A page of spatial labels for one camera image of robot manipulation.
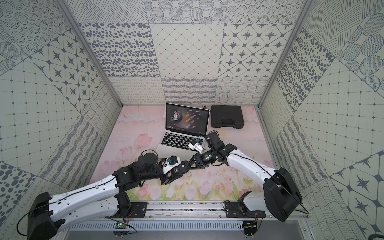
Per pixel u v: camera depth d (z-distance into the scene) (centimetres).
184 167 70
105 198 60
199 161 66
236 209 73
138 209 74
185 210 76
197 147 73
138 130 107
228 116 111
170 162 61
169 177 64
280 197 41
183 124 102
